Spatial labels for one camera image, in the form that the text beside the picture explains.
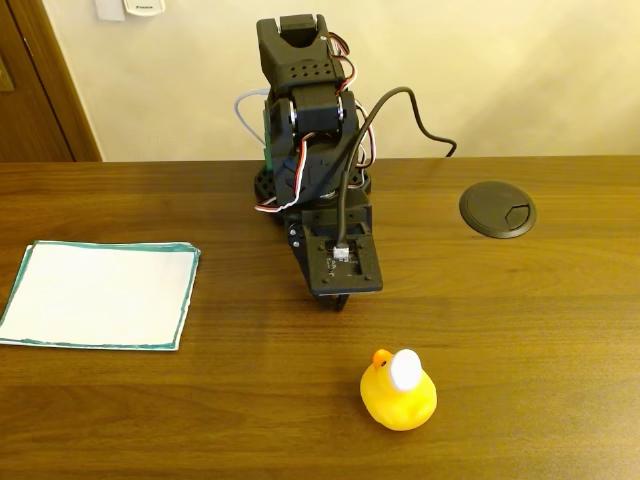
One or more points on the white wall controller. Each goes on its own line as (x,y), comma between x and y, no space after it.
(144,6)

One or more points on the white wall switch plate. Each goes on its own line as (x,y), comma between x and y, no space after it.
(110,9)

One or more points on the brown wooden door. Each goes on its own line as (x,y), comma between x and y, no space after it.
(30,100)

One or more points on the yellow rubber duck toy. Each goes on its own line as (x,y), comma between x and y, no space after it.
(400,405)

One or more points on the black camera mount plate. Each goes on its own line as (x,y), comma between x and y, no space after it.
(366,270)

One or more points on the white paper sheet green border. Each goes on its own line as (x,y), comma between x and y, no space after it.
(100,295)

